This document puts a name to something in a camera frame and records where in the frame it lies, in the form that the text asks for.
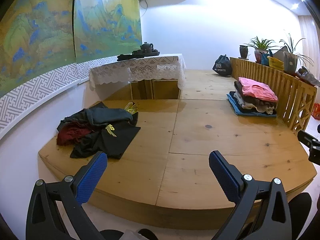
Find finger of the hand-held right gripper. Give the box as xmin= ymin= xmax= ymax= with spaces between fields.
xmin=308 ymin=145 xmax=320 ymax=165
xmin=297 ymin=129 xmax=320 ymax=149

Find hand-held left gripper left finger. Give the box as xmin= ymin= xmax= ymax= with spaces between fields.
xmin=26 ymin=151 xmax=108 ymax=240

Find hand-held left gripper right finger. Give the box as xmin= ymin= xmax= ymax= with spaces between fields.
xmin=209 ymin=151 xmax=293 ymax=240

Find dark grey pants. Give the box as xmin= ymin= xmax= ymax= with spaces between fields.
xmin=84 ymin=102 xmax=134 ymax=127

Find raised wooden platform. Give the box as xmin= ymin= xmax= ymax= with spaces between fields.
xmin=37 ymin=69 xmax=315 ymax=227

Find black shirt with gold print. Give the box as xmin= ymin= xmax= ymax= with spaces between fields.
xmin=57 ymin=101 xmax=141 ymax=160

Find wooden slat fence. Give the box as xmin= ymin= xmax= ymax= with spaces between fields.
xmin=229 ymin=57 xmax=318 ymax=135

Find dark red garment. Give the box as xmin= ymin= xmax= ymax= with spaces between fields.
xmin=57 ymin=122 xmax=88 ymax=146

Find folded beige garment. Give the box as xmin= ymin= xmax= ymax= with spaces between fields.
xmin=236 ymin=97 xmax=275 ymax=115

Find black round seat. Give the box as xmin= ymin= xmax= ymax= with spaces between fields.
xmin=285 ymin=192 xmax=313 ymax=240

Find crumpled multicoloured bundle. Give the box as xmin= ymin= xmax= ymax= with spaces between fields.
xmin=296 ymin=66 xmax=320 ymax=87

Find folded pink shirt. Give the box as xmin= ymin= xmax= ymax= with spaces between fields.
xmin=237 ymin=77 xmax=278 ymax=102

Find folded brown garment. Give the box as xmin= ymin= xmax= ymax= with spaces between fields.
xmin=234 ymin=81 xmax=275 ymax=110

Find potted plant in grey pot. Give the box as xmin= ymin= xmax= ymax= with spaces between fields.
xmin=279 ymin=30 xmax=314 ymax=75

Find folded navy garment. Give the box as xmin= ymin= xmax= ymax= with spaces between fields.
xmin=229 ymin=91 xmax=275 ymax=116

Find yellow plastic basket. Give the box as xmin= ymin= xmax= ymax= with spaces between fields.
xmin=267 ymin=56 xmax=285 ymax=71

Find grey folder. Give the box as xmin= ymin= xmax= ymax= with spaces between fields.
xmin=272 ymin=46 xmax=288 ymax=61

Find teal container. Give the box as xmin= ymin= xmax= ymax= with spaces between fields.
xmin=261 ymin=52 xmax=273 ymax=66

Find potted plant in maroon pot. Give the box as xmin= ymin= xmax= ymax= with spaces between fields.
xmin=244 ymin=36 xmax=275 ymax=64

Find beige curtain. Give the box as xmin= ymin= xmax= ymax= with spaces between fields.
xmin=299 ymin=15 xmax=320 ymax=64

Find dark ceramic vase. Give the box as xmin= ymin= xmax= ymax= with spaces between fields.
xmin=239 ymin=45 xmax=250 ymax=59

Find low wooden table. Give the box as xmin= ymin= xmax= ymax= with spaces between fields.
xmin=130 ymin=79 xmax=181 ymax=100

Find white lace tablecloth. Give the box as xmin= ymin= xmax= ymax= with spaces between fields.
xmin=89 ymin=54 xmax=186 ymax=89

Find dark teapot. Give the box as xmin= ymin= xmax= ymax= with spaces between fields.
xmin=140 ymin=42 xmax=154 ymax=53

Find black drawstring bag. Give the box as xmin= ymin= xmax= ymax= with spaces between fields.
xmin=212 ymin=54 xmax=233 ymax=76

